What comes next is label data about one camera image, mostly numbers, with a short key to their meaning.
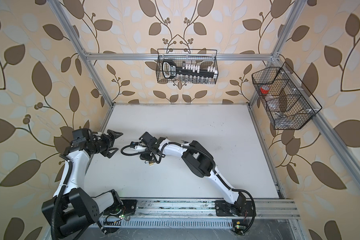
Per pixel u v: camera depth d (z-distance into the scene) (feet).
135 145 2.68
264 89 2.85
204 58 2.99
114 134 2.39
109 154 2.49
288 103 2.40
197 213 2.42
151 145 2.46
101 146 2.23
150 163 2.92
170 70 2.77
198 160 1.88
